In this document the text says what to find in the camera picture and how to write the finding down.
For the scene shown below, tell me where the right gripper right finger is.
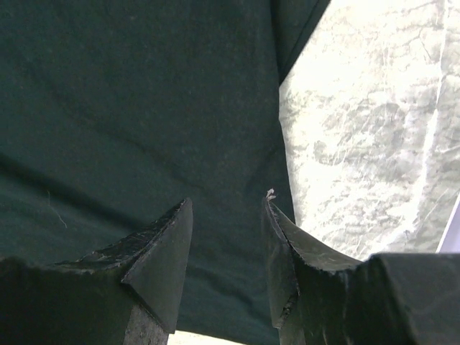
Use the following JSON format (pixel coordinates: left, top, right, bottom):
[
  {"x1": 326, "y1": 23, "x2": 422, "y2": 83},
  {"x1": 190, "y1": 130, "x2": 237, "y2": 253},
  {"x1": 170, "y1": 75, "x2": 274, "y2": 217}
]
[{"x1": 262, "y1": 198, "x2": 459, "y2": 345}]

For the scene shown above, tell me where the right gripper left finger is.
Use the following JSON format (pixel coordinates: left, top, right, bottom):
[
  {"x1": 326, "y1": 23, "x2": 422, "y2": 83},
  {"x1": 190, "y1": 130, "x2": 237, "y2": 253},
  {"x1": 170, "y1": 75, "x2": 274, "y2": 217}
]
[{"x1": 1, "y1": 199, "x2": 193, "y2": 345}]

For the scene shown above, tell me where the black t shirt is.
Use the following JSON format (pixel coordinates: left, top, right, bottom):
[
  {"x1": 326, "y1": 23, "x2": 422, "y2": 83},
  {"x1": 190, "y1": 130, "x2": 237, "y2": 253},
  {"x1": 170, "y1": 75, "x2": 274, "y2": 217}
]
[{"x1": 1, "y1": 1, "x2": 328, "y2": 344}]

